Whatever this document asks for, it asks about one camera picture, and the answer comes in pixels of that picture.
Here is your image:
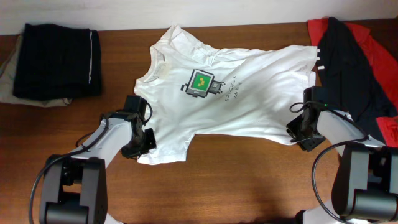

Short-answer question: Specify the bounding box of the red and black garment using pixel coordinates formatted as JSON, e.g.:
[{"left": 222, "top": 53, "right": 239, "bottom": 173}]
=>
[{"left": 308, "top": 17, "right": 397, "bottom": 147}]

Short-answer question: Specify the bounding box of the white graphic t-shirt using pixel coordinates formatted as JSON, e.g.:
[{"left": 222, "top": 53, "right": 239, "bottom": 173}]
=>
[{"left": 134, "top": 25, "right": 318, "bottom": 165}]

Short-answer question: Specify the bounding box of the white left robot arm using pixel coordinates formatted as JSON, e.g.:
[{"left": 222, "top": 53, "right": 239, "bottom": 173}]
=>
[{"left": 36, "top": 112, "right": 156, "bottom": 224}]

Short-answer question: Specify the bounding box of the folded black garment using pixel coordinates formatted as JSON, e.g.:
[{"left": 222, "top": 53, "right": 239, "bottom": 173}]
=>
[{"left": 12, "top": 24, "right": 102, "bottom": 101}]

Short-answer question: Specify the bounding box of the folded beige garment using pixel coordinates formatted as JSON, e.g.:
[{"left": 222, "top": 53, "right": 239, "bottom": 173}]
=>
[{"left": 1, "top": 35, "right": 72, "bottom": 108}]

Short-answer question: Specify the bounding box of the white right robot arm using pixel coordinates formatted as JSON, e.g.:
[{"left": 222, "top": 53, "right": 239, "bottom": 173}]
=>
[{"left": 287, "top": 101, "right": 397, "bottom": 223}]

